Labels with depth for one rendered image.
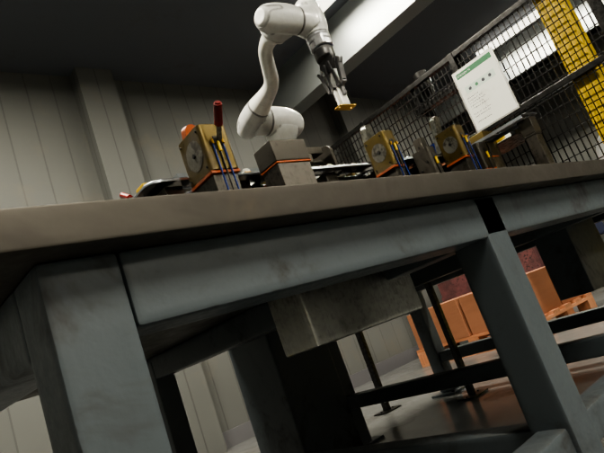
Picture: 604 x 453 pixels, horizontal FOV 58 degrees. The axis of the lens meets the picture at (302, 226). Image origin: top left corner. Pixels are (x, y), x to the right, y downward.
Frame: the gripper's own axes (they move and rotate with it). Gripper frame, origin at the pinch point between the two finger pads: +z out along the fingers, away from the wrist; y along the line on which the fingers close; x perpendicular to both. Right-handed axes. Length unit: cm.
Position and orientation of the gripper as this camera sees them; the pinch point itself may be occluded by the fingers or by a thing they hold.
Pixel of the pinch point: (341, 97)
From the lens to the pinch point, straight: 204.9
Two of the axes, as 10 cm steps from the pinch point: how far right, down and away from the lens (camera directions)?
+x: 7.7, -1.4, 6.2
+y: 5.4, -3.7, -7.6
